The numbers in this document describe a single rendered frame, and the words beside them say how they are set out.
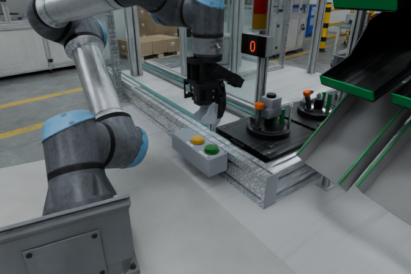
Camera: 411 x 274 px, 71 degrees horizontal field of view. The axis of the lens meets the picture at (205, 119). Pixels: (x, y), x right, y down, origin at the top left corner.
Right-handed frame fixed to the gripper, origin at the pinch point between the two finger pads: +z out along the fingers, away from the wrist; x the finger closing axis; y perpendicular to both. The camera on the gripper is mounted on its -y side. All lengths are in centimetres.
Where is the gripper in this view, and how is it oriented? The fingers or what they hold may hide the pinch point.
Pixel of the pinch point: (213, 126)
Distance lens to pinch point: 79.7
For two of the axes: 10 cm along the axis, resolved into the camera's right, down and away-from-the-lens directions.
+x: 5.7, 3.3, -7.5
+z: 0.0, 9.1, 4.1
